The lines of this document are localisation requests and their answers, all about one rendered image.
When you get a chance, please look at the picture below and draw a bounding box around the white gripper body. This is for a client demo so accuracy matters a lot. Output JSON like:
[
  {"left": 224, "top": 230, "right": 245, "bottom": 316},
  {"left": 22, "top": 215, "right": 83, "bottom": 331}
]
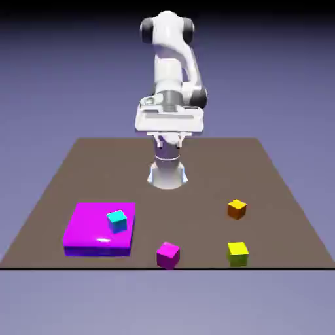
[{"left": 134, "top": 103, "right": 205, "bottom": 138}]

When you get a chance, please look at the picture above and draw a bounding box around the small orange cube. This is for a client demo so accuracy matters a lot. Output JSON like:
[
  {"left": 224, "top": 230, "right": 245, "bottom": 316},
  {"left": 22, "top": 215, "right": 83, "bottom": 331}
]
[{"left": 226, "top": 198, "right": 247, "bottom": 220}]

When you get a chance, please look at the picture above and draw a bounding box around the small cyan cube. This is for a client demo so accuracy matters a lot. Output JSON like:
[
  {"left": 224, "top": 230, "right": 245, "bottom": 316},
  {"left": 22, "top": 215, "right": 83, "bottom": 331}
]
[{"left": 106, "top": 209, "right": 128, "bottom": 234}]

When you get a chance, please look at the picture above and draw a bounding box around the small magenta cube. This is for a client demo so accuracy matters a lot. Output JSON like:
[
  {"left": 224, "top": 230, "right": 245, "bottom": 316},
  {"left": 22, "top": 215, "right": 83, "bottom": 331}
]
[{"left": 156, "top": 241, "right": 181, "bottom": 270}]

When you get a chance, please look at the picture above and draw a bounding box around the small yellow cube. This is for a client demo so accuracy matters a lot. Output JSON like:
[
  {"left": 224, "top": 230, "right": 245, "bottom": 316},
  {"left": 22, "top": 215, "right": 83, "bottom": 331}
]
[{"left": 226, "top": 241, "right": 250, "bottom": 267}]

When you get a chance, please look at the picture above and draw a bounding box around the large magenta box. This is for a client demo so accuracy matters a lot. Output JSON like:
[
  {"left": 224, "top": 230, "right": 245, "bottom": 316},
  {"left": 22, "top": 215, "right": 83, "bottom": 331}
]
[{"left": 62, "top": 201, "right": 136, "bottom": 258}]

